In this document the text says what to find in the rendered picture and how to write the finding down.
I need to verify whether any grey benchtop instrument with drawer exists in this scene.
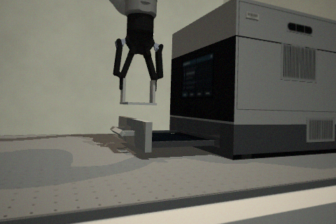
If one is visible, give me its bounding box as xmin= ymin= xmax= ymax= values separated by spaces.
xmin=110 ymin=0 xmax=336 ymax=160

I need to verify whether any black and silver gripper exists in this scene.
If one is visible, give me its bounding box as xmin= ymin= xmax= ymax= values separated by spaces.
xmin=113 ymin=13 xmax=163 ymax=103

